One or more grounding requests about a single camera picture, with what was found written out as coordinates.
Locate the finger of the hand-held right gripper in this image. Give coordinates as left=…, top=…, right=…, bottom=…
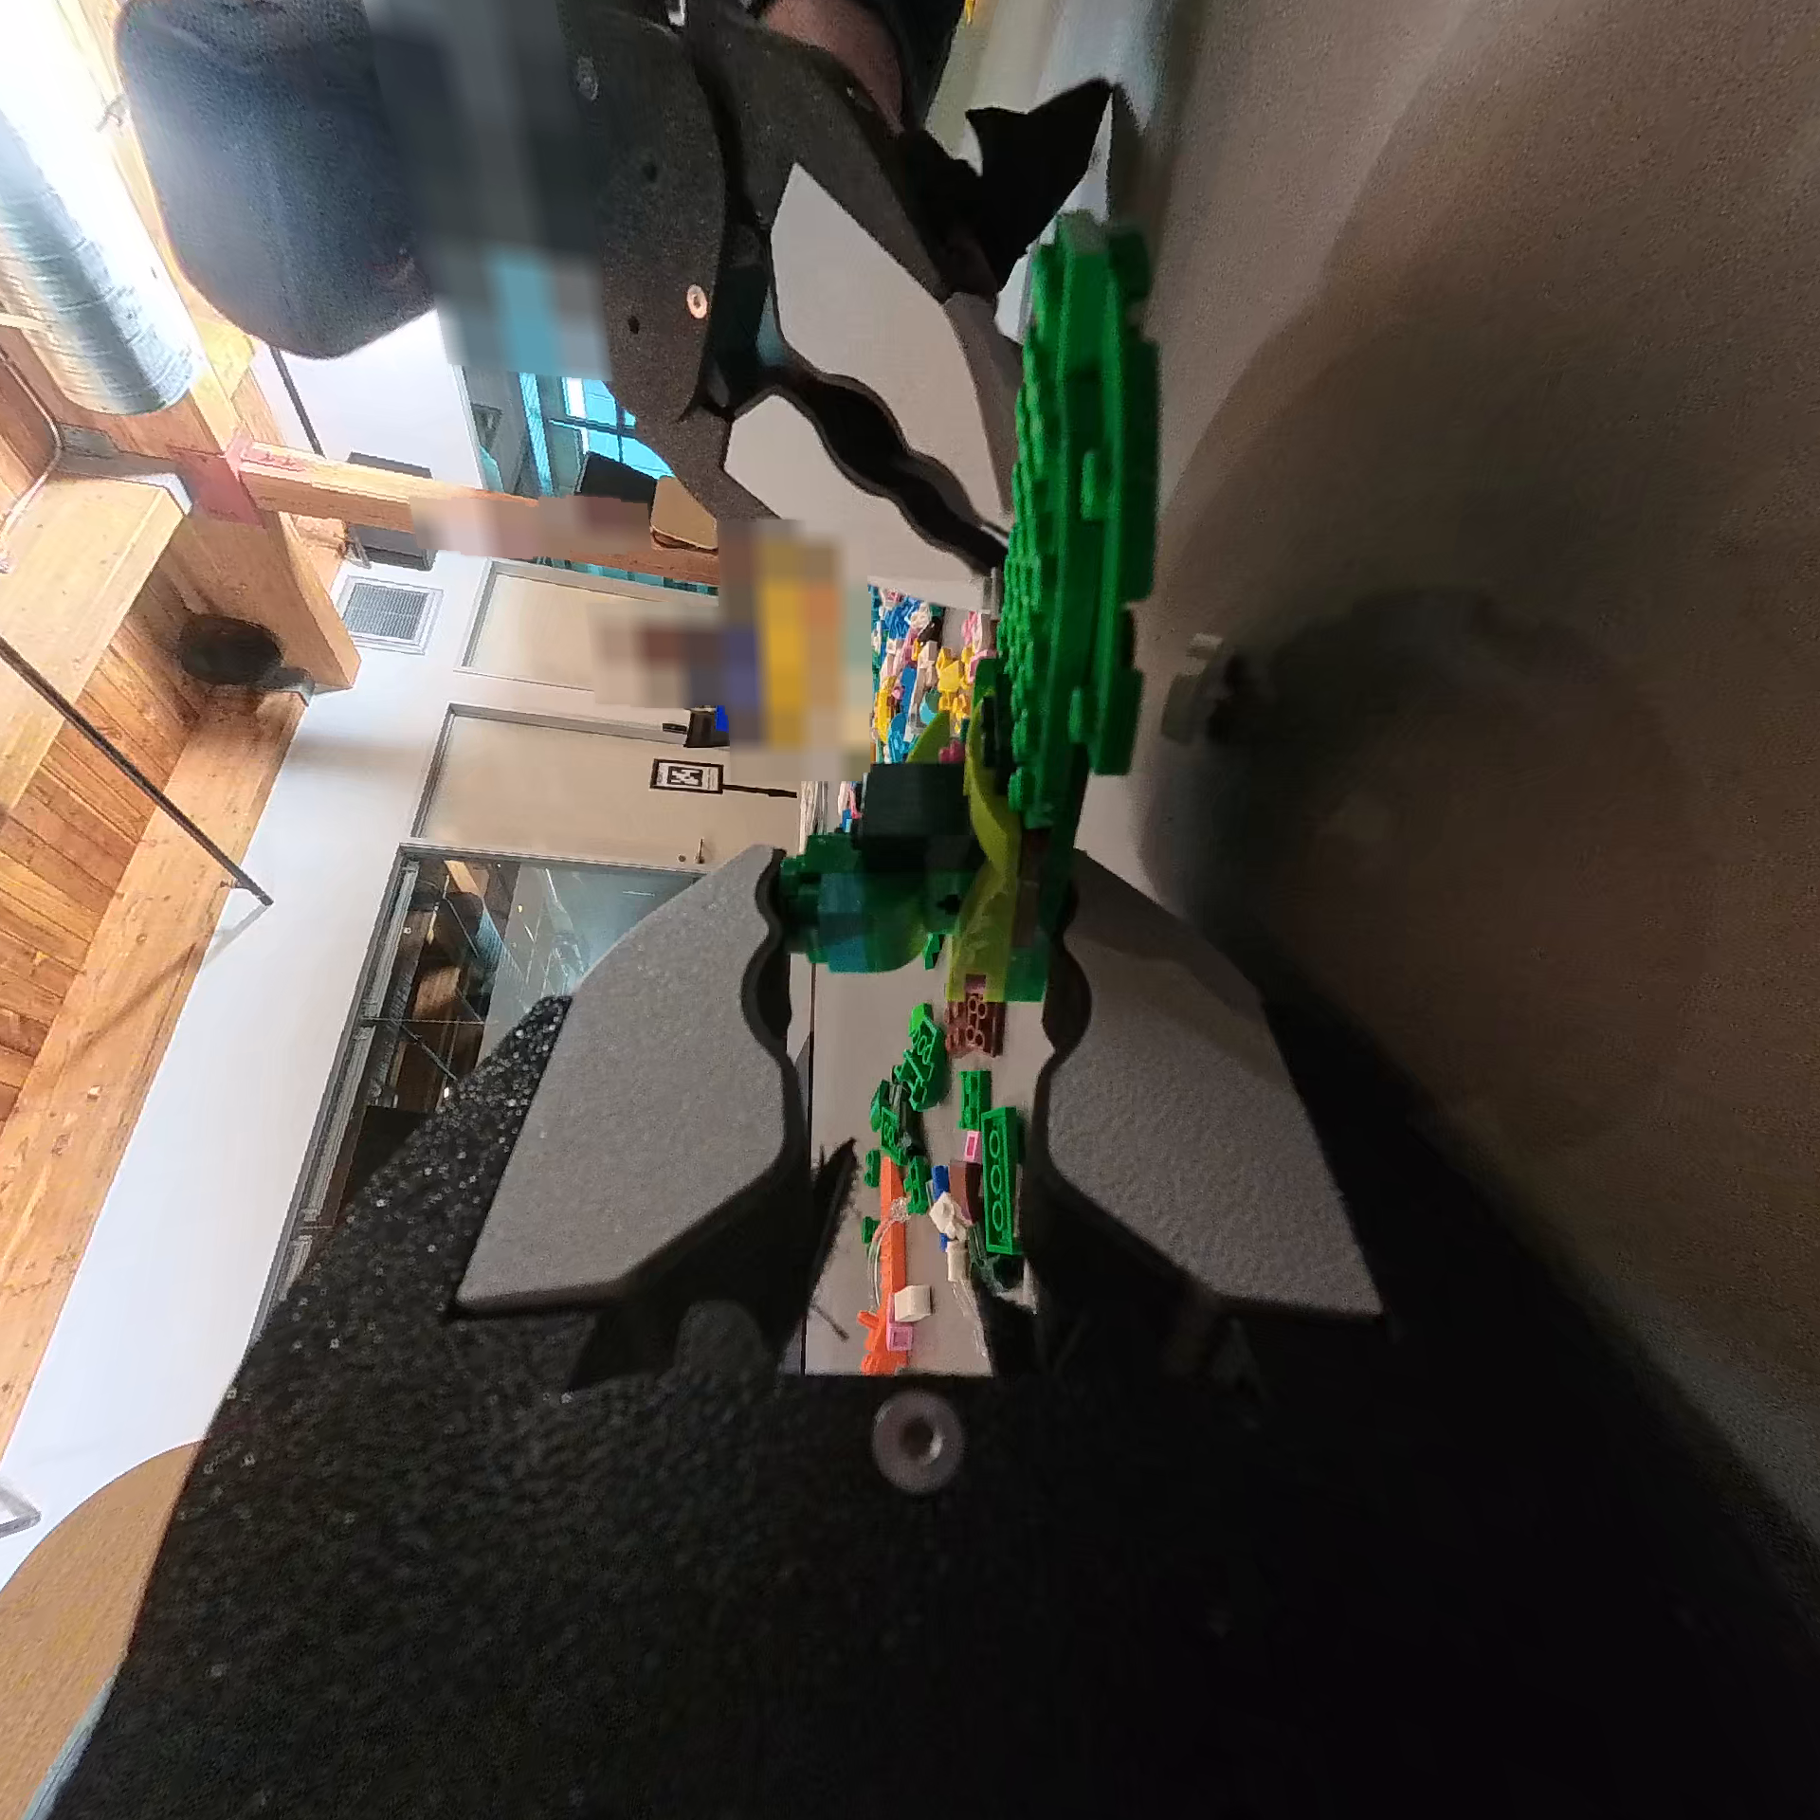
left=772, top=163, right=1029, bottom=536
left=722, top=386, right=1010, bottom=577

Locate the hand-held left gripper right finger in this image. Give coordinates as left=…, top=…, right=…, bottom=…
left=1026, top=871, right=1389, bottom=1380

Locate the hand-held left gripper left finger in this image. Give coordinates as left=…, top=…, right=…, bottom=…
left=448, top=842, right=797, bottom=1320

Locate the green lego baseplate build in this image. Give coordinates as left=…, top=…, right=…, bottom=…
left=783, top=213, right=1162, bottom=1011

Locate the pile of green lego pieces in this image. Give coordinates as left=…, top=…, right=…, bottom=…
left=867, top=1001, right=1029, bottom=1259

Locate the pile of pastel lego pieces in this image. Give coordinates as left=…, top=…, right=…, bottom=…
left=867, top=590, right=1003, bottom=776

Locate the orange lego piece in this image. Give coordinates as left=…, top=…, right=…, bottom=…
left=855, top=1149, right=929, bottom=1376

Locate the white curved lego brick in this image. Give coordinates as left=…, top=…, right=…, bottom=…
left=1163, top=633, right=1242, bottom=744

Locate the person's right hand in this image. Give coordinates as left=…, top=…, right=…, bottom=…
left=787, top=0, right=914, bottom=125

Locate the glass partition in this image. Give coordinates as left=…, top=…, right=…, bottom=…
left=270, top=841, right=707, bottom=1283

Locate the dark blue garment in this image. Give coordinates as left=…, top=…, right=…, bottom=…
left=116, top=0, right=441, bottom=362

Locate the wooden beam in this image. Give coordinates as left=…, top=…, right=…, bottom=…
left=172, top=434, right=727, bottom=587

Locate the black metal rod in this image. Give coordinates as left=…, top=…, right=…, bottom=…
left=0, top=637, right=275, bottom=907

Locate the black ceiling dome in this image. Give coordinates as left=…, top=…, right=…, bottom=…
left=177, top=611, right=311, bottom=693

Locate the round wooden board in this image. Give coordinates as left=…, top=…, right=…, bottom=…
left=0, top=1441, right=203, bottom=1813

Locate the white wall vent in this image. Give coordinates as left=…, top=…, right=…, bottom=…
left=334, top=577, right=441, bottom=653

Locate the metal air duct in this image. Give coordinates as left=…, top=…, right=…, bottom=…
left=0, top=106, right=203, bottom=419

